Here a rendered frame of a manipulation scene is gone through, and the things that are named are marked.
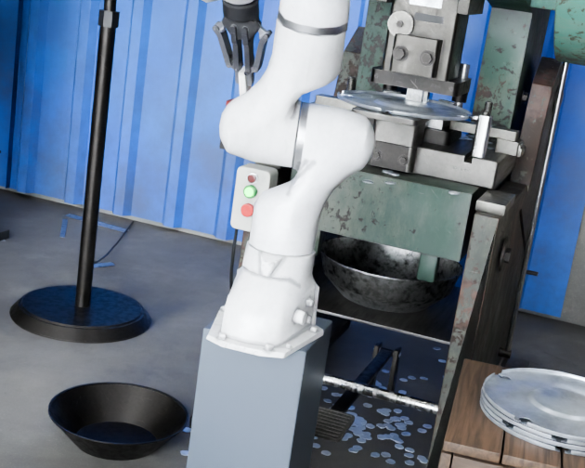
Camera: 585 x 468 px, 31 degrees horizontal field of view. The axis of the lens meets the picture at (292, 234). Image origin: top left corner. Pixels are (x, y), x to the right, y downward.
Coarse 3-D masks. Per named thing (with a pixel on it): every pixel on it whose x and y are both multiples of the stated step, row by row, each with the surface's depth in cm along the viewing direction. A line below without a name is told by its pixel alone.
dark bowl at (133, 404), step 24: (96, 384) 242; (120, 384) 244; (48, 408) 227; (72, 408) 236; (96, 408) 240; (120, 408) 242; (144, 408) 242; (168, 408) 239; (72, 432) 231; (96, 432) 234; (120, 432) 236; (144, 432) 237; (168, 432) 233; (96, 456) 223; (120, 456) 222; (144, 456) 226
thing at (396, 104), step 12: (360, 96) 236; (372, 96) 239; (384, 96) 242; (396, 96) 244; (372, 108) 218; (384, 108) 222; (396, 108) 224; (408, 108) 224; (420, 108) 226; (432, 108) 230; (444, 108) 236; (456, 108) 237; (444, 120) 219; (456, 120) 221
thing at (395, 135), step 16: (368, 112) 215; (384, 112) 217; (384, 128) 227; (400, 128) 226; (416, 128) 225; (384, 144) 228; (400, 144) 227; (416, 144) 227; (384, 160) 229; (400, 160) 227
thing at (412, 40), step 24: (408, 0) 230; (432, 0) 228; (456, 0) 226; (408, 24) 229; (432, 24) 229; (456, 24) 227; (384, 48) 234; (408, 48) 229; (432, 48) 227; (456, 48) 232; (408, 72) 230; (432, 72) 228; (456, 72) 238
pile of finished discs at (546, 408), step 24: (504, 384) 192; (528, 384) 194; (552, 384) 195; (576, 384) 197; (504, 408) 182; (528, 408) 183; (552, 408) 183; (576, 408) 185; (528, 432) 178; (552, 432) 174; (576, 432) 176
